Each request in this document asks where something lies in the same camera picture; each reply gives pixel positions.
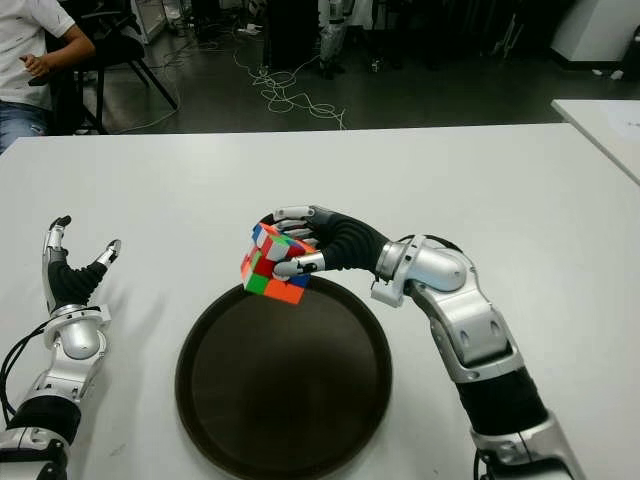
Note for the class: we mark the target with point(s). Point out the multicoloured Rubik's cube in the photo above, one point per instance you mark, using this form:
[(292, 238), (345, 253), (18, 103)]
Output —
[(272, 262)]

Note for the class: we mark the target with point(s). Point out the white side table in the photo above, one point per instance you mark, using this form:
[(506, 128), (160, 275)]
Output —
[(605, 125)]

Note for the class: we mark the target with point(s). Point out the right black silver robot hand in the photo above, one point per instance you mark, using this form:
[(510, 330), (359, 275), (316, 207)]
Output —
[(345, 245)]

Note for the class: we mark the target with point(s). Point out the black chair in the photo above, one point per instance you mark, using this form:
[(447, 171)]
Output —
[(120, 47)]

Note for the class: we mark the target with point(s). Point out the folded metal stand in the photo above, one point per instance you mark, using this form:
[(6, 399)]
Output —
[(507, 35)]

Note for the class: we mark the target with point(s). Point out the white cabinet with black base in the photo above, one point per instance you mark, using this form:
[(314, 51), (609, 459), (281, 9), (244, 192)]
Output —
[(590, 25)]

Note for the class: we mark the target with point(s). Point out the white power strip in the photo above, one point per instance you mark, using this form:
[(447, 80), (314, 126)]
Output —
[(248, 30)]

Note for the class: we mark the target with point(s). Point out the white framed glass cabinet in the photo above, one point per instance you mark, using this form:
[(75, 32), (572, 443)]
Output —
[(147, 20)]

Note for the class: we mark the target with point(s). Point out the seated person in white shirt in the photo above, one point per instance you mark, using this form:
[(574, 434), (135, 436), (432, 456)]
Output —
[(25, 45)]

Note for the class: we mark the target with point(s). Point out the dark brown round plate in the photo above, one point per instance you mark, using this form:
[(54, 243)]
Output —
[(282, 380)]

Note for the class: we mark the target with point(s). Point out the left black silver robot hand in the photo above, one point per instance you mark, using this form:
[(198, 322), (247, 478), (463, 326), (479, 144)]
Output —
[(70, 285)]

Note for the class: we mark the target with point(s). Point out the right silver black robot arm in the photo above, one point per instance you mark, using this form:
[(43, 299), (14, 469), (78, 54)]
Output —
[(450, 300)]

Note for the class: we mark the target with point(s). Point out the silver humanoid robot legs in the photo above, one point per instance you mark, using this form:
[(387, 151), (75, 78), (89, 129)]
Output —
[(330, 35)]

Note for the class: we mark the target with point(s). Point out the white scrap on floor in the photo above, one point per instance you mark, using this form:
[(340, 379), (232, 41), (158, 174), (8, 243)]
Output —
[(617, 74)]

